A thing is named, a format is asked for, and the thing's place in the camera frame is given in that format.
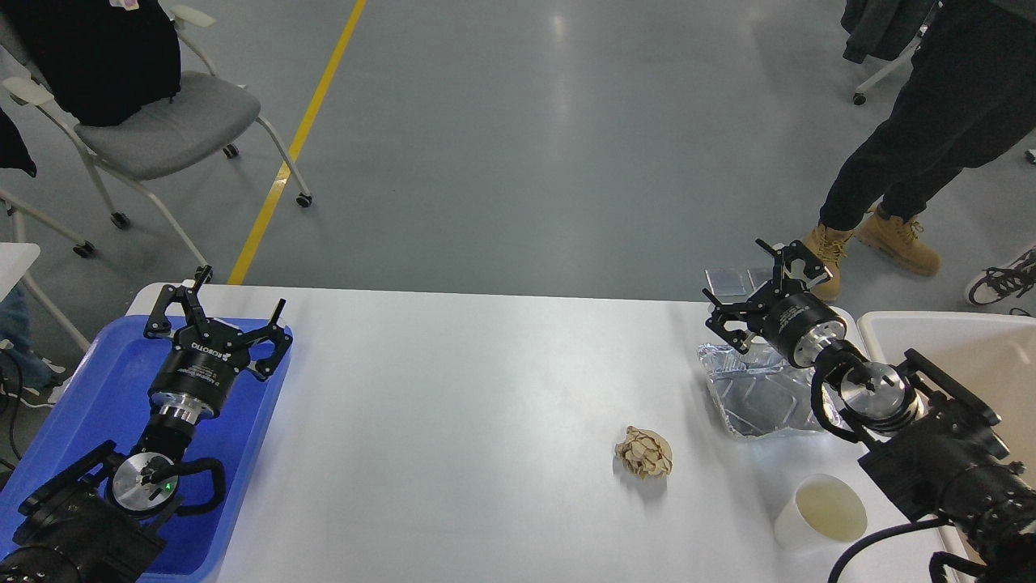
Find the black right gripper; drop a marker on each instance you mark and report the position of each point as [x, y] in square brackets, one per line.
[785, 310]

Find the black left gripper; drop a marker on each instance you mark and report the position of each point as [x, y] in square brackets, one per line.
[206, 358]

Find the white paper cup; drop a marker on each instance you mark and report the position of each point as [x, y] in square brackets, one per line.
[822, 511]

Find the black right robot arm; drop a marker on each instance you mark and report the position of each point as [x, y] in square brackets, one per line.
[931, 443]

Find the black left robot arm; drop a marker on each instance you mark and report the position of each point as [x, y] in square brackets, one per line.
[139, 473]

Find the clear floor plate right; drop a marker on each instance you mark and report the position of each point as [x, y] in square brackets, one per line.
[760, 277]

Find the clear floor plate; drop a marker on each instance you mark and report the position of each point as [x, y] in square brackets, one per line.
[726, 281]
[760, 277]

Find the clear floor plate left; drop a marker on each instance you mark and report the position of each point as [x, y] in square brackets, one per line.
[726, 281]

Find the tan boot left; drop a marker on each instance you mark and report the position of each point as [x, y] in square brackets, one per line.
[828, 245]

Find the tan boot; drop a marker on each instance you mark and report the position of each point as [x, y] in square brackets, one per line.
[899, 238]
[828, 245]

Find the crumpled aluminium foil tray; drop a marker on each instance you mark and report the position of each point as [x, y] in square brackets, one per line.
[759, 394]

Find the tan boot right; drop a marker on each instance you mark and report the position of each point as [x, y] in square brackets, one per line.
[899, 238]

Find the crumpled brown paper ball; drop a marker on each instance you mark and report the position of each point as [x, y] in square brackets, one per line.
[645, 453]

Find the grey office chair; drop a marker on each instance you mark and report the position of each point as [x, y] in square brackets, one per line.
[164, 137]

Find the beige plastic bin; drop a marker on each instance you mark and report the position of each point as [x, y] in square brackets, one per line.
[993, 356]

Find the black white sneaker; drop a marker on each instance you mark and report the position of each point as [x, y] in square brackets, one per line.
[994, 284]

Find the person in black trousers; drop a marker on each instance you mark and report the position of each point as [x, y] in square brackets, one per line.
[969, 99]

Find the black jacket on chair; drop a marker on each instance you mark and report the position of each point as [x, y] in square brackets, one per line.
[101, 61]

